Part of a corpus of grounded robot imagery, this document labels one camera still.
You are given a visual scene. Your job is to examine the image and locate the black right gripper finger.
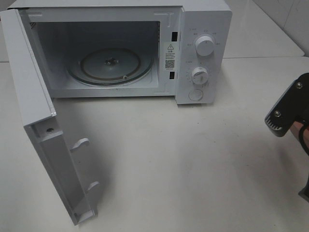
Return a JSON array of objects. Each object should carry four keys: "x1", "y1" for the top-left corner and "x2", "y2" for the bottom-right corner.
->
[{"x1": 298, "y1": 180, "x2": 309, "y2": 201}]

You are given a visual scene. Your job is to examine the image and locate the white microwave oven body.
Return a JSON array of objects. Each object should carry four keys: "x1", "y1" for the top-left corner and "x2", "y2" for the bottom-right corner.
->
[{"x1": 7, "y1": 0, "x2": 232, "y2": 104}]

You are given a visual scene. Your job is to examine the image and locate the white upper power knob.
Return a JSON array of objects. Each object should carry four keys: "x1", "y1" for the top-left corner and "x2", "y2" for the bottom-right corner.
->
[{"x1": 195, "y1": 35, "x2": 215, "y2": 57}]

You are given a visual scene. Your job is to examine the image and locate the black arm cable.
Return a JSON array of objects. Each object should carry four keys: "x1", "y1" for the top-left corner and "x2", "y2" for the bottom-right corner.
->
[{"x1": 298, "y1": 124, "x2": 309, "y2": 155}]

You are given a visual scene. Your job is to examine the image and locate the round door release button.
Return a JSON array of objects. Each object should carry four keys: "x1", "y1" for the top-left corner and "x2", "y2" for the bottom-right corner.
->
[{"x1": 188, "y1": 89, "x2": 203, "y2": 101}]

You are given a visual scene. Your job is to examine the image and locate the white timer knob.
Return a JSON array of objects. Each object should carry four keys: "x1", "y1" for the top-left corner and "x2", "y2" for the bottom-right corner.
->
[{"x1": 191, "y1": 67, "x2": 209, "y2": 85}]

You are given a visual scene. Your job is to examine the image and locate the glass microwave turntable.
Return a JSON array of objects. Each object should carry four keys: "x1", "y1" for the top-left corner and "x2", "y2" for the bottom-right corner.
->
[{"x1": 67, "y1": 47, "x2": 154, "y2": 86}]

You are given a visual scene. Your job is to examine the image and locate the pink round plate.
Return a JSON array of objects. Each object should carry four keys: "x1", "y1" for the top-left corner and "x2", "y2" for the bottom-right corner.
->
[{"x1": 290, "y1": 120, "x2": 309, "y2": 155}]

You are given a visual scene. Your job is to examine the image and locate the white warning label sticker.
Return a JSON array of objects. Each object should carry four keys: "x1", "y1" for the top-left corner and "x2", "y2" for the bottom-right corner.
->
[{"x1": 164, "y1": 42, "x2": 178, "y2": 70}]

